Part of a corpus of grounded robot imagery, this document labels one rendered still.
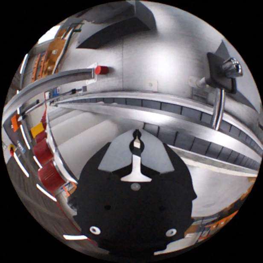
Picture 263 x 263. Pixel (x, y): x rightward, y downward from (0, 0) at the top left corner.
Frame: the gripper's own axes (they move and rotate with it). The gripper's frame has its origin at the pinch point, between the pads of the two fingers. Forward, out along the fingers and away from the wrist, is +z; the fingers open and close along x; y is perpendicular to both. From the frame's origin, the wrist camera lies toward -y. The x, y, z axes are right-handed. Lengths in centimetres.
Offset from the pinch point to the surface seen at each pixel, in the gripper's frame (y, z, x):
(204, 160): 3.8, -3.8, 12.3
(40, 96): -100, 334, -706
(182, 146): 3.9, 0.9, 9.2
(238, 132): -2.9, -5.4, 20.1
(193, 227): 293, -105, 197
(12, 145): -1.8, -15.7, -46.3
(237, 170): 3.8, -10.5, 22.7
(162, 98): -4.2, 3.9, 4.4
